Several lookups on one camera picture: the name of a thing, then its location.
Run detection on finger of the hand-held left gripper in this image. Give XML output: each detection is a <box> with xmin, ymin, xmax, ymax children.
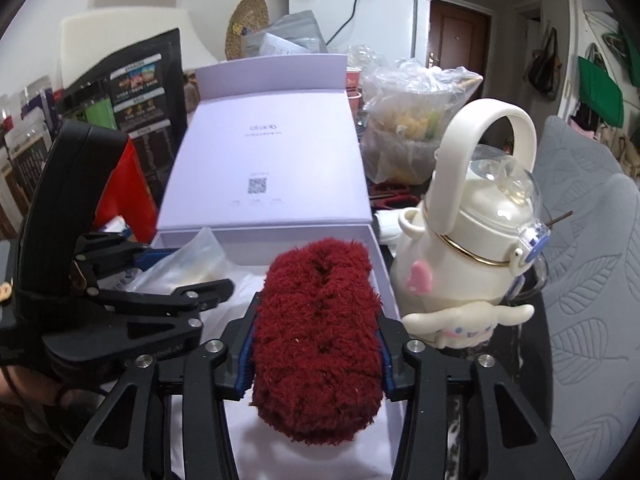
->
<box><xmin>92</xmin><ymin>279</ymin><xmax>237</xmax><ymax>362</ymax></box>
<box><xmin>74</xmin><ymin>231</ymin><xmax>171</xmax><ymax>292</ymax></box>

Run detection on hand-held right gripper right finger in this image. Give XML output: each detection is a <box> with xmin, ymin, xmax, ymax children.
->
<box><xmin>377</xmin><ymin>310</ymin><xmax>576</xmax><ymax>480</ymax></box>

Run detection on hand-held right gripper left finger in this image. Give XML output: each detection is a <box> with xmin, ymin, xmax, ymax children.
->
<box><xmin>60</xmin><ymin>305</ymin><xmax>262</xmax><ymax>480</ymax></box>

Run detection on dark red fluffy scrunchie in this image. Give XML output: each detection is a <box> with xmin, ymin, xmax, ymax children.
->
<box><xmin>250</xmin><ymin>239</ymin><xmax>387</xmax><ymax>447</ymax></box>

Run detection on lilac gift box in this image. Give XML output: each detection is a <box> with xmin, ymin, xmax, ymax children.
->
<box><xmin>150</xmin><ymin>52</ymin><xmax>407</xmax><ymax>480</ymax></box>

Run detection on person's left forearm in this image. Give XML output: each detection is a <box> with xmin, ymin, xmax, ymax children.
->
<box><xmin>0</xmin><ymin>360</ymin><xmax>76</xmax><ymax>441</ymax></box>

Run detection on blue white small box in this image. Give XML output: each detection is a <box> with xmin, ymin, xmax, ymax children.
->
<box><xmin>101</xmin><ymin>216</ymin><xmax>133</xmax><ymax>237</ymax></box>

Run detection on red plastic container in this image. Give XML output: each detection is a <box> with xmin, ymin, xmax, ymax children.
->
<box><xmin>97</xmin><ymin>135</ymin><xmax>159</xmax><ymax>244</ymax></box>

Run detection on stack of packaged goods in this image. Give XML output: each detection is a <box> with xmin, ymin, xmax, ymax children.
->
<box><xmin>0</xmin><ymin>75</ymin><xmax>67</xmax><ymax>241</ymax></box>

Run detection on white cartoon water bottle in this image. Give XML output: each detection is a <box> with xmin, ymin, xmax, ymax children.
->
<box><xmin>390</xmin><ymin>99</ymin><xmax>552</xmax><ymax>351</ymax></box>

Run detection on white plastic bag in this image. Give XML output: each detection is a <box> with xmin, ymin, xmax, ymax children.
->
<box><xmin>375</xmin><ymin>207</ymin><xmax>417</xmax><ymax>247</ymax></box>

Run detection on red plastic item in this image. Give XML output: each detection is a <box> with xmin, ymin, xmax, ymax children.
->
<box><xmin>371</xmin><ymin>184</ymin><xmax>422</xmax><ymax>212</ymax></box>

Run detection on black snack bag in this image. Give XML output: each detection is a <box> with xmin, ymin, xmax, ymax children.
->
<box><xmin>62</xmin><ymin>27</ymin><xmax>189</xmax><ymax>207</ymax></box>

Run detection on grey leaf pattern cushion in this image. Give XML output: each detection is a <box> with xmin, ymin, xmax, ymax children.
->
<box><xmin>529</xmin><ymin>115</ymin><xmax>640</xmax><ymax>480</ymax></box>

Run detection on clear plastic food bag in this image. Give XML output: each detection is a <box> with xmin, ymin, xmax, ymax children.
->
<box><xmin>360</xmin><ymin>57</ymin><xmax>484</xmax><ymax>187</ymax></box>

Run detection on woven round fan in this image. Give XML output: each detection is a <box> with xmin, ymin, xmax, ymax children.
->
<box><xmin>224</xmin><ymin>0</ymin><xmax>271</xmax><ymax>61</ymax></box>

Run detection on white printed paper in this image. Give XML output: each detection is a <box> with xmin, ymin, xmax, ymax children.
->
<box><xmin>260</xmin><ymin>32</ymin><xmax>321</xmax><ymax>57</ymax></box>

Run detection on red white paper cup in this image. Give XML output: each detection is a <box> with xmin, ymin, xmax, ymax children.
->
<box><xmin>345</xmin><ymin>66</ymin><xmax>363</xmax><ymax>113</ymax></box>

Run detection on grey mailer bag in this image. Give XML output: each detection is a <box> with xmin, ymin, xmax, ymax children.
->
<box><xmin>240</xmin><ymin>10</ymin><xmax>331</xmax><ymax>59</ymax></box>

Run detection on crumpled clear plastic bag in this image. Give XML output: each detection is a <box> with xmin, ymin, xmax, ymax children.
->
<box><xmin>347</xmin><ymin>45</ymin><xmax>392</xmax><ymax>72</ymax></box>

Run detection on beige handbags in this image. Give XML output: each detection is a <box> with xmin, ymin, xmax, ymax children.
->
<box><xmin>570</xmin><ymin>100</ymin><xmax>640</xmax><ymax>173</ymax></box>

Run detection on dark hanging bag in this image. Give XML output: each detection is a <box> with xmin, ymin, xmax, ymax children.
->
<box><xmin>525</xmin><ymin>25</ymin><xmax>564</xmax><ymax>102</ymax></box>

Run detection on brown door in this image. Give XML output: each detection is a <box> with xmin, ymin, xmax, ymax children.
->
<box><xmin>430</xmin><ymin>0</ymin><xmax>493</xmax><ymax>77</ymax></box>

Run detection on white refrigerator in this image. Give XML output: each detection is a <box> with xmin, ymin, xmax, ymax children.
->
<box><xmin>288</xmin><ymin>0</ymin><xmax>432</xmax><ymax>69</ymax></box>

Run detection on large green tote bag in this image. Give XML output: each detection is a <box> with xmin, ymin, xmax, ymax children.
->
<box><xmin>577</xmin><ymin>42</ymin><xmax>626</xmax><ymax>129</ymax></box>

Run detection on black power cable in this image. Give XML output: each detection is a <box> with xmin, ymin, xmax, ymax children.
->
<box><xmin>325</xmin><ymin>0</ymin><xmax>372</xmax><ymax>47</ymax></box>

